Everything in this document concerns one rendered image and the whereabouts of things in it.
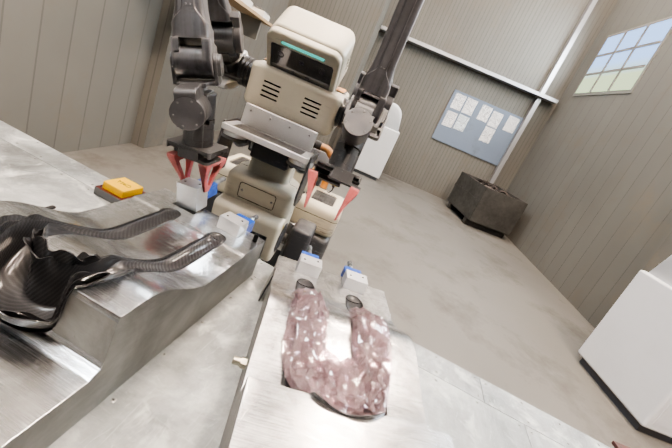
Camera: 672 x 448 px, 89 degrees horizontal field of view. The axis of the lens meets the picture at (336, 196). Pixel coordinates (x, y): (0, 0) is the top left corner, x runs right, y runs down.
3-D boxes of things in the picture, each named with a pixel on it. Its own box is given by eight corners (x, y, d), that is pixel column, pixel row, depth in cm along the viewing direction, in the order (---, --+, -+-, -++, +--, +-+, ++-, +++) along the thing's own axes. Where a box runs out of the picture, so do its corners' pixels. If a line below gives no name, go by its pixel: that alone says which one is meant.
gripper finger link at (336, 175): (346, 223, 68) (364, 181, 70) (313, 209, 68) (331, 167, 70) (343, 225, 75) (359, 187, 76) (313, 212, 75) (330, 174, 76)
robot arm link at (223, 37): (238, 41, 96) (219, 40, 95) (233, 11, 87) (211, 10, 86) (237, 68, 93) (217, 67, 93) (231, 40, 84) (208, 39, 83)
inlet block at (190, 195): (214, 185, 84) (215, 165, 82) (232, 191, 83) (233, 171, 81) (176, 204, 73) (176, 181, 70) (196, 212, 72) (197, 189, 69)
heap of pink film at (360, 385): (288, 287, 66) (302, 253, 64) (372, 315, 68) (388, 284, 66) (263, 409, 41) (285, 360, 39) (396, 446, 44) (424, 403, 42)
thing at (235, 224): (245, 221, 83) (252, 201, 82) (262, 230, 82) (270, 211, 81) (212, 237, 71) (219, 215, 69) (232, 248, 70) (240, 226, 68)
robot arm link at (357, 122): (386, 113, 78) (352, 99, 78) (398, 90, 66) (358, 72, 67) (366, 160, 76) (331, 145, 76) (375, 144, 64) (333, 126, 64)
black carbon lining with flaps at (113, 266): (165, 214, 71) (177, 173, 68) (231, 249, 68) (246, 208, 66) (-63, 291, 38) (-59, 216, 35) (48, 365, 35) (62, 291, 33)
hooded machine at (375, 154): (343, 167, 620) (374, 94, 582) (345, 161, 682) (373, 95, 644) (378, 182, 622) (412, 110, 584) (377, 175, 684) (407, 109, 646)
